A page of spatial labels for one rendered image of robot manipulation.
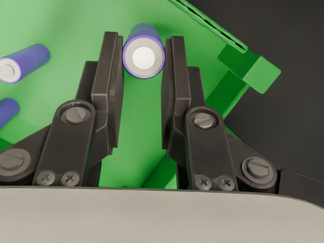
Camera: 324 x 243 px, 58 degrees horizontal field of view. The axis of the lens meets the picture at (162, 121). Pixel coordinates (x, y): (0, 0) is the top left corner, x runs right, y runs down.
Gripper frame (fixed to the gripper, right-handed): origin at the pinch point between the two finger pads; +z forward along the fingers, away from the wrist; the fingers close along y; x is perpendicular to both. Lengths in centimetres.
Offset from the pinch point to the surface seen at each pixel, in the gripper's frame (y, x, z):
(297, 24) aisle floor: 29, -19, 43
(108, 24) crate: -3.1, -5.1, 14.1
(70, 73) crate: -6.6, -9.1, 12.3
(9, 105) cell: -11.7, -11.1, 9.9
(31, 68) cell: -8.2, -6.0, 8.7
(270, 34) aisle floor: 25, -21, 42
